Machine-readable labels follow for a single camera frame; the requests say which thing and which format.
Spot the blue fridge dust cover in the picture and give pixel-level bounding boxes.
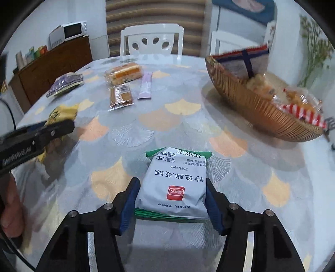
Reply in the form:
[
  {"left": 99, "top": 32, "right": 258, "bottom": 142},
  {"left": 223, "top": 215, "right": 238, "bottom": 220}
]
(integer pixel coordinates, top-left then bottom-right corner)
[{"left": 212, "top": 0, "right": 276, "bottom": 26}]

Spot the clear cookie packet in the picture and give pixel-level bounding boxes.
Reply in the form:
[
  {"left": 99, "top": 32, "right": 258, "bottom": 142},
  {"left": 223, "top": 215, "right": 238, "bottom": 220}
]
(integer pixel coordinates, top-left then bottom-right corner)
[{"left": 244, "top": 73, "right": 322, "bottom": 113}]

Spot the patterned fan-print tablecloth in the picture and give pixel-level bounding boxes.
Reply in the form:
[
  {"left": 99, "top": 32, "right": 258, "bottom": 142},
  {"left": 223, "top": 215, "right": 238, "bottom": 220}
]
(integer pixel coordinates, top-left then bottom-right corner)
[{"left": 13, "top": 57, "right": 334, "bottom": 271}]

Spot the white dining chair near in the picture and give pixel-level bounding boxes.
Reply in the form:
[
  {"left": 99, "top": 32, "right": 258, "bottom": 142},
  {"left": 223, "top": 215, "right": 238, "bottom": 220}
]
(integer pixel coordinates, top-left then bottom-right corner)
[{"left": 120, "top": 23, "right": 184, "bottom": 56}]

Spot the orange layered cake pack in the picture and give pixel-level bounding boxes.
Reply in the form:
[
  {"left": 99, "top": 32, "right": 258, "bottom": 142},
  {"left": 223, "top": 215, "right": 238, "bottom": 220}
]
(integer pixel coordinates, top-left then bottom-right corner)
[{"left": 104, "top": 62, "right": 143, "bottom": 86}]

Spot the purple snack packet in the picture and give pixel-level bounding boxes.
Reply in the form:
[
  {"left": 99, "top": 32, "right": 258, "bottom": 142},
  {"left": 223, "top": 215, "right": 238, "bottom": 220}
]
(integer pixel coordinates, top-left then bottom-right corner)
[{"left": 46, "top": 72, "right": 84, "bottom": 98}]

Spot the white microwave oven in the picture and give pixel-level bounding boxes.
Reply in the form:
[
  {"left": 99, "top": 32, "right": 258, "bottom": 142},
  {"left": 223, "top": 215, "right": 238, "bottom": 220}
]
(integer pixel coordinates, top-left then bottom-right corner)
[{"left": 49, "top": 21, "right": 88, "bottom": 49}]

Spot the dark wooden cabinet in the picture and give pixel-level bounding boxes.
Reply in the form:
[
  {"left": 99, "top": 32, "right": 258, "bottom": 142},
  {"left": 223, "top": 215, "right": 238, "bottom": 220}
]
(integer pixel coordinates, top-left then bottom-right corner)
[{"left": 9, "top": 36, "right": 93, "bottom": 113}]

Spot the glass vase with flowers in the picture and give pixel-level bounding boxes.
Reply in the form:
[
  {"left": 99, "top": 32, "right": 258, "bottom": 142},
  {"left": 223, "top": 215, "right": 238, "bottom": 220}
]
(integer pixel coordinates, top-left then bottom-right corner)
[{"left": 299, "top": 15, "right": 334, "bottom": 87}]

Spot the amber ribbed glass bowl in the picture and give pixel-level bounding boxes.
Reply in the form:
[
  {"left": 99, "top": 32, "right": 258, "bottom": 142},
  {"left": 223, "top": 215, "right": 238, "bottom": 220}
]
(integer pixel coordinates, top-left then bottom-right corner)
[{"left": 205, "top": 56, "right": 323, "bottom": 142}]

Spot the white dining chair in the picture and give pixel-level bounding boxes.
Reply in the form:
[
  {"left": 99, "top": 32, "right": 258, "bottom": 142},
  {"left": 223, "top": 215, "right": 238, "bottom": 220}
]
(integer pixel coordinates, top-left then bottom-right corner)
[
  {"left": 210, "top": 31, "right": 264, "bottom": 55},
  {"left": 120, "top": 23, "right": 184, "bottom": 56}
]

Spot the blue snack bag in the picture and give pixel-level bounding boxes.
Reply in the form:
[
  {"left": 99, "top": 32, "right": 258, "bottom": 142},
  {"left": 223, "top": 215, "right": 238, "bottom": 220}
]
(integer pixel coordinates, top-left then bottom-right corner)
[{"left": 212, "top": 44, "right": 269, "bottom": 79}]

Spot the brown wafer snack bar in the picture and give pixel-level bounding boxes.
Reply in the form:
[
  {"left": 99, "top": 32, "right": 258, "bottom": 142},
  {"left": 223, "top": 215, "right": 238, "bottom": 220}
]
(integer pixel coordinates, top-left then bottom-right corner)
[{"left": 110, "top": 85, "right": 133, "bottom": 110}]

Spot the red white striped packet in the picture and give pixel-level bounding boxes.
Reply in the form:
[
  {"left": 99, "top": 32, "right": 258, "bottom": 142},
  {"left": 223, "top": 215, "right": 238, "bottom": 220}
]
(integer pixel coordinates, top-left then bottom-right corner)
[{"left": 277, "top": 104, "right": 328, "bottom": 129}]

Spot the lilac stick sachet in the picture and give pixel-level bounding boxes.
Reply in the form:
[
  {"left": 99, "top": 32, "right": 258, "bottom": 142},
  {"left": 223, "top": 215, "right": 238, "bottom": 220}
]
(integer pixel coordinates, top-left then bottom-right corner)
[{"left": 137, "top": 73, "right": 152, "bottom": 99}]

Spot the yellow snack packet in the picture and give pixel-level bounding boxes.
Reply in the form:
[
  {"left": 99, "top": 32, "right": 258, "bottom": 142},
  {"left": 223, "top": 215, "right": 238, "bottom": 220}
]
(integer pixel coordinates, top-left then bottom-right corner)
[{"left": 37, "top": 104, "right": 80, "bottom": 163}]

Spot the white dining chair far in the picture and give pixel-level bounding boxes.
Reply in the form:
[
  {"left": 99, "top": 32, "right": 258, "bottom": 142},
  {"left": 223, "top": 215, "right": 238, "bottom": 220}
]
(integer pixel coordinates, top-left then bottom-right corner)
[{"left": 210, "top": 31, "right": 264, "bottom": 55}]

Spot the white green-edged snack pack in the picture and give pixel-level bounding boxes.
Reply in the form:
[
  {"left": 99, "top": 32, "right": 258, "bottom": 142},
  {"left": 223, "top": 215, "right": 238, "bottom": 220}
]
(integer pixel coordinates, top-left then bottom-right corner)
[{"left": 135, "top": 147, "right": 212, "bottom": 222}]

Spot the striped brown window blind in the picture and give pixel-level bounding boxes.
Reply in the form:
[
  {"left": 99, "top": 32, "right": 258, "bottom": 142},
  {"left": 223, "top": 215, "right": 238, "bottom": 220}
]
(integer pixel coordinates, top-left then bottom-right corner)
[{"left": 106, "top": 0, "right": 208, "bottom": 57}]

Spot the white refrigerator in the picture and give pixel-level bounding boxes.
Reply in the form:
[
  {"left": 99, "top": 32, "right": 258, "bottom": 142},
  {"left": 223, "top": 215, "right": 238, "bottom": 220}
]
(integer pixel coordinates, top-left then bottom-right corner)
[{"left": 208, "top": 5, "right": 267, "bottom": 52}]

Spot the person's left hand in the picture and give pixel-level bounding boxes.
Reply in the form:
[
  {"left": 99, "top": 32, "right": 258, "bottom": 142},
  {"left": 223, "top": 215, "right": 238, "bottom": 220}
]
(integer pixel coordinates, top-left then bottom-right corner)
[{"left": 1, "top": 174, "right": 24, "bottom": 238}]

